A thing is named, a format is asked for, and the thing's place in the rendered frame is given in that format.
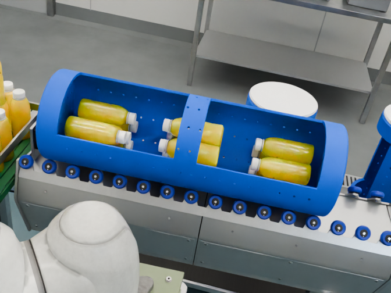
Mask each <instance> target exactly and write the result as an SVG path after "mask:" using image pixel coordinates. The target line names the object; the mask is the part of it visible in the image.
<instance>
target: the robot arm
mask: <svg viewBox="0 0 391 293"><path fill-rule="evenodd" d="M153 287H154V281H153V279H152V278H151V277H148V276H140V263H139V254H138V246H137V242H136V239H135V237H134V235H133V233H132V231H131V229H130V227H129V226H128V224H127V223H126V221H125V219H124V218H123V216H122V215H121V214H120V213H119V211H118V210H117V209H115V208H114V207H113V206H111V205H109V204H107V203H105V202H100V201H83V202H78V203H75V204H72V205H70V206H68V207H67V208H66V209H64V210H63V211H61V212H60V213H59V214H58V215H56V216H55V217H54V218H53V219H52V221H51V222H50V224H49V226H48V227H47V228H45V229H44V230H42V231H41V232H40V233H38V234H37V235H35V236H34V237H32V238H31V239H29V240H26V241H22V242H19V240H18V239H17V237H16V236H15V233H14V231H13V230H12V229H11V228H10V227H9V226H7V225H5V224H3V223H1V222H0V293H150V292H151V291H152V289H153Z"/></svg>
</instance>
